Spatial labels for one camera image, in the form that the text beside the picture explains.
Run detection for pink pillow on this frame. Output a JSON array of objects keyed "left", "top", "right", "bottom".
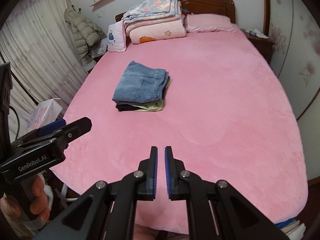
[{"left": 185, "top": 14, "right": 238, "bottom": 33}]

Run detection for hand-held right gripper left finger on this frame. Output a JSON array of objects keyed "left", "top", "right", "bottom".
[{"left": 32, "top": 145, "right": 158, "bottom": 240}]

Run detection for floral sliding wardrobe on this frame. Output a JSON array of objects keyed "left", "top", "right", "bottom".
[{"left": 261, "top": 0, "right": 320, "bottom": 180}]

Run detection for dark wooden nightstand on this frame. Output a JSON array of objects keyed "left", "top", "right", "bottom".
[{"left": 241, "top": 29, "right": 275, "bottom": 63}]

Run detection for folded floral quilt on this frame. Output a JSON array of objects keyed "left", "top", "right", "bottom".
[{"left": 121, "top": 0, "right": 183, "bottom": 24}]

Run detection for wooden headboard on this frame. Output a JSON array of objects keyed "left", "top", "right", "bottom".
[{"left": 115, "top": 0, "right": 237, "bottom": 24}]

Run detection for papers on nightstand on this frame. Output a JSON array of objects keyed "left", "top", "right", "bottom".
[{"left": 246, "top": 29, "right": 268, "bottom": 39}]

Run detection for white printed cushion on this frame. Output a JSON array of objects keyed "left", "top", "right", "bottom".
[{"left": 107, "top": 21, "right": 127, "bottom": 53}]

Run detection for white curtain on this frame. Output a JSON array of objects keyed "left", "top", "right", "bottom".
[{"left": 0, "top": 0, "right": 89, "bottom": 120}]

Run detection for blue denim jacket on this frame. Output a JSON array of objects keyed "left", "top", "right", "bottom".
[{"left": 112, "top": 60, "right": 170, "bottom": 105}]

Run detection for person's left hand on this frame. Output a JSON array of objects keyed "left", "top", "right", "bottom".
[{"left": 28, "top": 174, "right": 51, "bottom": 221}]

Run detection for white plastic bag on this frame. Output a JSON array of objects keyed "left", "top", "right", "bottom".
[{"left": 91, "top": 39, "right": 108, "bottom": 58}]

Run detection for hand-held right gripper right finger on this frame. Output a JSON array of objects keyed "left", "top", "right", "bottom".
[{"left": 164, "top": 145, "right": 292, "bottom": 240}]

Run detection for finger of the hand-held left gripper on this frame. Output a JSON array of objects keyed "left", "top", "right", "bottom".
[
  {"left": 10, "top": 119, "right": 67, "bottom": 147},
  {"left": 15, "top": 117, "right": 92, "bottom": 153}
]

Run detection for beige puffer jacket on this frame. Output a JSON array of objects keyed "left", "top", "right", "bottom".
[{"left": 64, "top": 5, "right": 107, "bottom": 60}]

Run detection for white storage box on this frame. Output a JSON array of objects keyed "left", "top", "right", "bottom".
[{"left": 82, "top": 56, "right": 97, "bottom": 74}]

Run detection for green and black garment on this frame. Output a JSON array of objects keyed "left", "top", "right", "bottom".
[{"left": 115, "top": 77, "right": 173, "bottom": 112}]

